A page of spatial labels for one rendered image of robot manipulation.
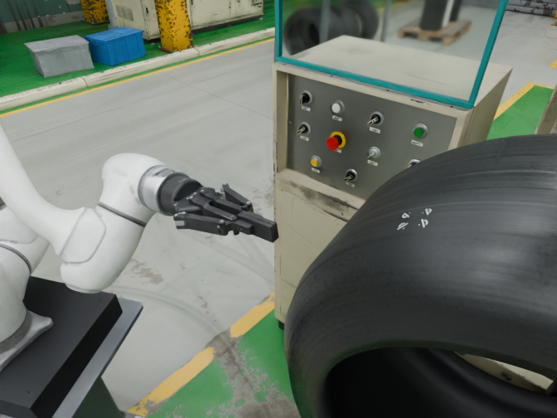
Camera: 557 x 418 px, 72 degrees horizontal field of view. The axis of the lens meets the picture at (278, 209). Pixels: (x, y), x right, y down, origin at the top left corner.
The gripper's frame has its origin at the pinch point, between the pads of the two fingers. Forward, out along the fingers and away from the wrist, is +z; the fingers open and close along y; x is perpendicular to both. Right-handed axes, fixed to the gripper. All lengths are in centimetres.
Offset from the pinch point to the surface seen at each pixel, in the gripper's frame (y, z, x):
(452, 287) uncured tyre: -10.6, 31.5, -12.4
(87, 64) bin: 202, -478, 48
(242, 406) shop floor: 14, -45, 117
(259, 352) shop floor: 37, -56, 116
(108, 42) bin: 229, -459, 27
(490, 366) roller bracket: 22, 33, 35
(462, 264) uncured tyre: -9.2, 31.6, -13.7
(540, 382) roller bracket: 23, 41, 34
